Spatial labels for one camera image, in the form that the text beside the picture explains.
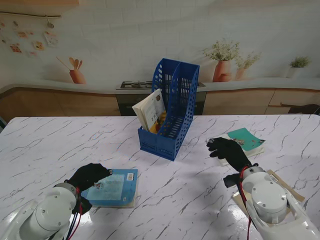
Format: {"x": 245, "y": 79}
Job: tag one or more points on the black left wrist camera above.
{"x": 83, "y": 206}

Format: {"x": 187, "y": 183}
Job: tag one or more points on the white and yellow book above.
{"x": 150, "y": 110}

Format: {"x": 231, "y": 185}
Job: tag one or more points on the beige book with barcode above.
{"x": 287, "y": 185}

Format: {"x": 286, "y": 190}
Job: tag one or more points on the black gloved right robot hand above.
{"x": 230, "y": 152}

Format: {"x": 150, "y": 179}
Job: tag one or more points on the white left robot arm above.
{"x": 42, "y": 215}

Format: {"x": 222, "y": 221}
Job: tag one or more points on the blue perforated plastic file holder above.
{"x": 182, "y": 100}

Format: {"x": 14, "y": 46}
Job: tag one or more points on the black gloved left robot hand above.
{"x": 87, "y": 175}

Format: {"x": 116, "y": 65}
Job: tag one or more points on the white and teal book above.
{"x": 250, "y": 140}

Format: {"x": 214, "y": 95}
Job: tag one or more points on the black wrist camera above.
{"x": 231, "y": 181}
{"x": 83, "y": 206}

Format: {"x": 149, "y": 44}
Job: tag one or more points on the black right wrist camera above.
{"x": 231, "y": 181}

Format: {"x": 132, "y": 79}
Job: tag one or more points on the light blue paperback book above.
{"x": 117, "y": 187}

